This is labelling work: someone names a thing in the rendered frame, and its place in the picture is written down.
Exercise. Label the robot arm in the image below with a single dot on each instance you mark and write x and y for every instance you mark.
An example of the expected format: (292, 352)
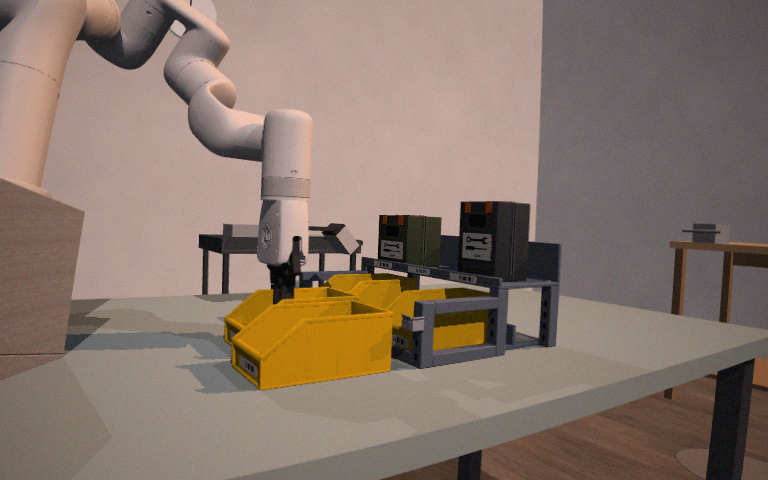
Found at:
(34, 49)

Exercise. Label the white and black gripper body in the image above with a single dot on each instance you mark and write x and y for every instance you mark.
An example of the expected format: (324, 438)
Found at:
(281, 219)

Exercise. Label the dark grey tool case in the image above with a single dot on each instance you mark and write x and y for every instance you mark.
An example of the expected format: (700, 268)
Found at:
(494, 238)

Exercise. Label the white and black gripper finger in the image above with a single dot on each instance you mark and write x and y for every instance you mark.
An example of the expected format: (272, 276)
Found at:
(285, 280)
(273, 274)

